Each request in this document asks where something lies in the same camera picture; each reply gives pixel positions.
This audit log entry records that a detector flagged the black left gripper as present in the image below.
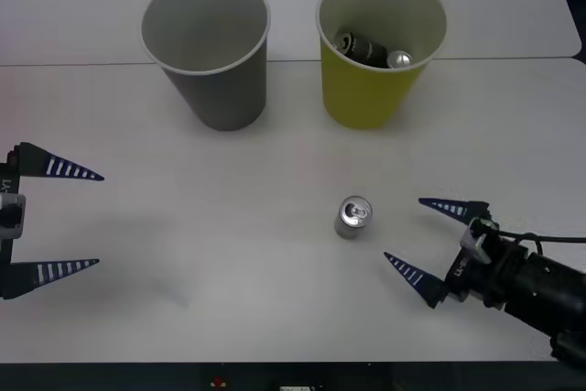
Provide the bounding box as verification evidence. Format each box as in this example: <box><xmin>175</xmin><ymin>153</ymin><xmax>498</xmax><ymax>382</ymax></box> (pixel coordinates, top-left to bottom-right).
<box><xmin>0</xmin><ymin>141</ymin><xmax>105</xmax><ymax>301</ymax></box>

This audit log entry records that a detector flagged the dark can silver base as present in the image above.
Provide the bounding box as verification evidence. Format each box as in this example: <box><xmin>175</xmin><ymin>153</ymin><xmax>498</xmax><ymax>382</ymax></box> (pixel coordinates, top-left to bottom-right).
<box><xmin>386</xmin><ymin>49</ymin><xmax>415</xmax><ymax>71</ymax></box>

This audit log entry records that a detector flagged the black can white print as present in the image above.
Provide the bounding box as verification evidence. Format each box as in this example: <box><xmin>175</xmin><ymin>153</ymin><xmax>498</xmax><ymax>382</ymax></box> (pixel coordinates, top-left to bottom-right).
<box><xmin>332</xmin><ymin>31</ymin><xmax>390</xmax><ymax>68</ymax></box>

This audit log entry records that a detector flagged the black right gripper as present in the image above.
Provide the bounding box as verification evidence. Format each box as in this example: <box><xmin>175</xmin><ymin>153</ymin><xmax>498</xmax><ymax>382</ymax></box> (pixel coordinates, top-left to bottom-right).
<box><xmin>383</xmin><ymin>197</ymin><xmax>533</xmax><ymax>310</ymax></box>

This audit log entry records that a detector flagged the grey plastic bin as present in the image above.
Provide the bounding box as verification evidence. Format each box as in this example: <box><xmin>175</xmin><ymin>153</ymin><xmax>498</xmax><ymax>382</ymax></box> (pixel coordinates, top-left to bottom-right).
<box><xmin>139</xmin><ymin>0</ymin><xmax>271</xmax><ymax>132</ymax></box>

